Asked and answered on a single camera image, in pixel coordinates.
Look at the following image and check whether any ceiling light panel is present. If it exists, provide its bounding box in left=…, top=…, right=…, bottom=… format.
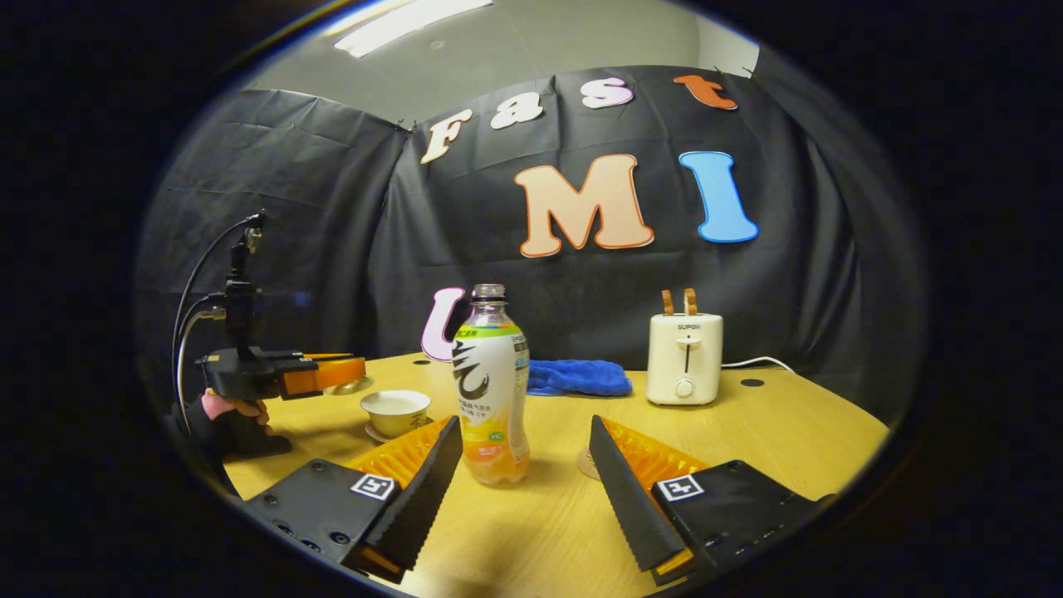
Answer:
left=332, top=0, right=492, bottom=59

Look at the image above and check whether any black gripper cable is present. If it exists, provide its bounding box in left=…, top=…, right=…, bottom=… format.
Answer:
left=171, top=214, right=260, bottom=434

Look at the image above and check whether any white saucer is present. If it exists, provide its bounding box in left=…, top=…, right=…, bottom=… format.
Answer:
left=365, top=418, right=435, bottom=445

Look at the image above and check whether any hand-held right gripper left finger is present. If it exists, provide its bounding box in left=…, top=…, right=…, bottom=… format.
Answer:
left=245, top=415, right=463, bottom=584

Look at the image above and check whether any white toaster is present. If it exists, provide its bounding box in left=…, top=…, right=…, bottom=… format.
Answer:
left=646, top=313, right=724, bottom=406

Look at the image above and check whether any blue towel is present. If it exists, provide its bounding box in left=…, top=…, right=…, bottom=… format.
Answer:
left=528, top=359, right=633, bottom=398

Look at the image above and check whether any white toaster power cable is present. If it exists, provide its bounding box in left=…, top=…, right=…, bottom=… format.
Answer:
left=720, top=356, right=796, bottom=375

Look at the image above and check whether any white teacup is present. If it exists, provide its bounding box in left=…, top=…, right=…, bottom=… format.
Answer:
left=360, top=390, right=432, bottom=439

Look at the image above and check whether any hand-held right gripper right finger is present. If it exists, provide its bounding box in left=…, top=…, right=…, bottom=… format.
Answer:
left=589, top=415, right=835, bottom=586

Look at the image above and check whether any clear water bottle orange drink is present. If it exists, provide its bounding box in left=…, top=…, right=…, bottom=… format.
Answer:
left=453, top=284, right=531, bottom=487

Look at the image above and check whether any black backdrop cloth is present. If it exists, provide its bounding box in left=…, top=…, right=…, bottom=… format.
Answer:
left=137, top=65, right=927, bottom=433

